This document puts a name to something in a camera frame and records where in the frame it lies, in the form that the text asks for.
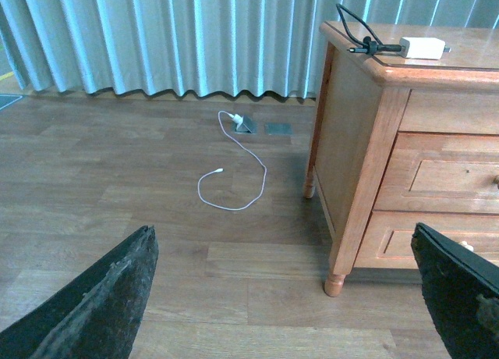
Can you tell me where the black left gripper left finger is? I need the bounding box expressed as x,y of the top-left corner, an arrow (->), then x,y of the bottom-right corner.
1,226 -> 158,358

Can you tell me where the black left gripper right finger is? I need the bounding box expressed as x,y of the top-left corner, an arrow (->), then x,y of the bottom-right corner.
411,222 -> 498,358

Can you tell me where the white charger adapter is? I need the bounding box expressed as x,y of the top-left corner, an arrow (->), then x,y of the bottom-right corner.
399,37 -> 451,60

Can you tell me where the lower drawer wooden knob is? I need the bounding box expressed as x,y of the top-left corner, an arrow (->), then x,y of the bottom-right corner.
459,241 -> 474,252

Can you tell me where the wooden nightstand cabinet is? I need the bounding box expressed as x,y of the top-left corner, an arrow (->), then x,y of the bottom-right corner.
303,21 -> 498,297

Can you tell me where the open metal floor socket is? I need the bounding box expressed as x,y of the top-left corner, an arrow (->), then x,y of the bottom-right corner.
233,116 -> 257,134

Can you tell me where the white plug in floor socket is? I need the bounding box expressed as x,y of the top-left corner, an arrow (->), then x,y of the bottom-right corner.
228,113 -> 243,124

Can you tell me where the closed metal floor socket cover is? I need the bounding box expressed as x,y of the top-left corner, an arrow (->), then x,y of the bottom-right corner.
265,123 -> 293,135

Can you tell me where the pale pleated curtain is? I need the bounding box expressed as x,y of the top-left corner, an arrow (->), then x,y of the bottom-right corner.
1,0 -> 498,98

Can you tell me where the white cable on floor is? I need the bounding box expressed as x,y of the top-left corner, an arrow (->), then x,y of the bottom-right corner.
197,110 -> 268,211

